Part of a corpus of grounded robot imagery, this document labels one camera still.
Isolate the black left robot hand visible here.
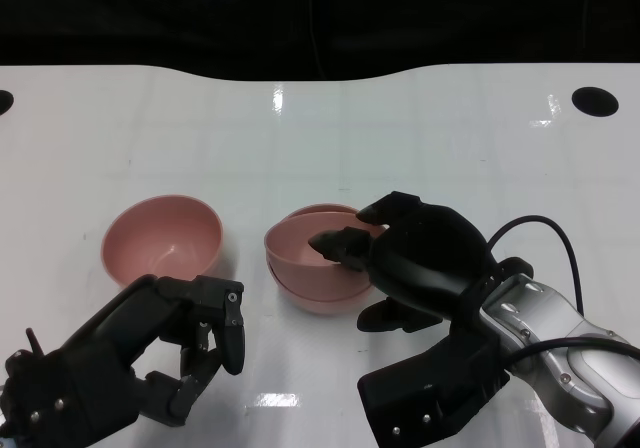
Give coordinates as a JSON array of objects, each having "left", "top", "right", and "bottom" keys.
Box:
[{"left": 68, "top": 273, "right": 247, "bottom": 428}]

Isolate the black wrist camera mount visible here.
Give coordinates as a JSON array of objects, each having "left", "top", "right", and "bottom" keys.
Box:
[
  {"left": 0, "top": 337, "right": 139, "bottom": 448},
  {"left": 357, "top": 317, "right": 512, "bottom": 442}
]

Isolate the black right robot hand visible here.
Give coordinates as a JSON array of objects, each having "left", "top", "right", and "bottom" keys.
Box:
[{"left": 308, "top": 191, "right": 501, "bottom": 334}]

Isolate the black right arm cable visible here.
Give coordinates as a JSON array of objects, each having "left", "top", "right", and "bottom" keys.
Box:
[{"left": 487, "top": 214, "right": 640, "bottom": 374}]

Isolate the black backdrop cloth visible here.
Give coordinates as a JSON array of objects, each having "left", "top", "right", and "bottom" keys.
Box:
[{"left": 0, "top": 0, "right": 640, "bottom": 83}]

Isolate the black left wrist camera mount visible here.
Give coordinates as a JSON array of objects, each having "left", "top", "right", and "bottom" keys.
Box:
[{"left": 0, "top": 337, "right": 139, "bottom": 448}]

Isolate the pink plastic bowl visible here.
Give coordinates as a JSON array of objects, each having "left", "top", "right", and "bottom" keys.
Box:
[
  {"left": 267, "top": 202, "right": 387, "bottom": 317},
  {"left": 101, "top": 195, "right": 225, "bottom": 290},
  {"left": 263, "top": 209, "right": 375, "bottom": 302}
]

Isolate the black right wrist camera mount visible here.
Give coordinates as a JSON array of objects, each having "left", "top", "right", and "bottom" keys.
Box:
[{"left": 357, "top": 317, "right": 512, "bottom": 442}]

